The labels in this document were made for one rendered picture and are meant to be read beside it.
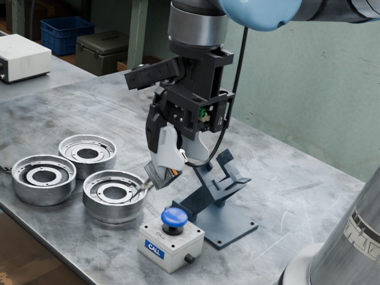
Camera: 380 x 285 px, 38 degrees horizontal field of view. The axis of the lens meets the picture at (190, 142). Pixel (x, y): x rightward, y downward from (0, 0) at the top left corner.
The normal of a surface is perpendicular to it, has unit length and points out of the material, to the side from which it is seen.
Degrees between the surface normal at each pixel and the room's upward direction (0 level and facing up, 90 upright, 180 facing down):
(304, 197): 0
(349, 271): 93
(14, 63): 90
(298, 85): 90
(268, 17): 90
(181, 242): 0
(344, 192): 0
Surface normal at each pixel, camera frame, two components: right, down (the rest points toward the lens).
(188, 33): -0.27, 0.42
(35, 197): -0.01, 0.47
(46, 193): 0.28, 0.49
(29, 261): 0.14, -0.87
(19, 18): 0.73, 0.41
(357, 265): -0.84, 0.20
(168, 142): -0.69, 0.22
